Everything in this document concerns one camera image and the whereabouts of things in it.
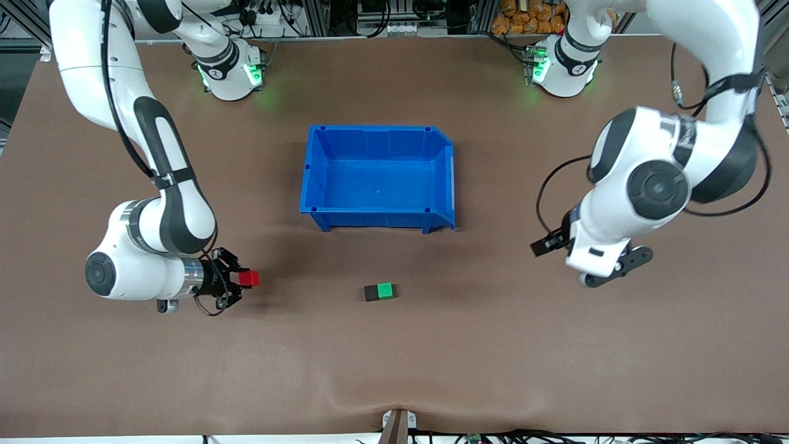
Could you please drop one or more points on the small red cube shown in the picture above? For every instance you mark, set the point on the small red cube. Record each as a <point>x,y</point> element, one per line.
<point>249,279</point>

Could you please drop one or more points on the brown table mat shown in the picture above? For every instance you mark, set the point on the brown table mat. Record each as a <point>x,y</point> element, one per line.
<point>308,370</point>

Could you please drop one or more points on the blue plastic storage bin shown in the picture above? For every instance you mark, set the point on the blue plastic storage bin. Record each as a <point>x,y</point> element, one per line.
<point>379,179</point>

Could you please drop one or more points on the small green cube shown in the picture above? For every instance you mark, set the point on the small green cube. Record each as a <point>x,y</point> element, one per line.
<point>386,290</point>

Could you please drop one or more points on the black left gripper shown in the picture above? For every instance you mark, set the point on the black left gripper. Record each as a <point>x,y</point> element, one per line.
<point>546,245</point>

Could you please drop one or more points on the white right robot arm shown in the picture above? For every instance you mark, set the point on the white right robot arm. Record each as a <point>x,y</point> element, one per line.
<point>92,74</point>

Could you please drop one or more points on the white power strip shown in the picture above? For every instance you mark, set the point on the white power strip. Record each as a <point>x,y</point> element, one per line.
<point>268,17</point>

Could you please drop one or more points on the aluminium extrusion frame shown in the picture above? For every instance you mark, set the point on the aluminium extrusion frame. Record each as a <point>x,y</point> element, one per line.
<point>24,18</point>

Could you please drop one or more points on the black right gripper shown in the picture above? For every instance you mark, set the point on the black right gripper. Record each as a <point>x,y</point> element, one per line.
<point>216,279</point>

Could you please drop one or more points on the small black cube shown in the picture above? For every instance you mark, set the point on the small black cube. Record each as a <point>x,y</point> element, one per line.
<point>370,293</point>

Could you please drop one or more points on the grey metal stand clamp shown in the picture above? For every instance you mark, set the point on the grey metal stand clamp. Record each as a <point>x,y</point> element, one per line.
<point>399,420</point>

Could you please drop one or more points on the orange bags pile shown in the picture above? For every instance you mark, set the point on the orange bags pile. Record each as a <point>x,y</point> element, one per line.
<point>524,17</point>

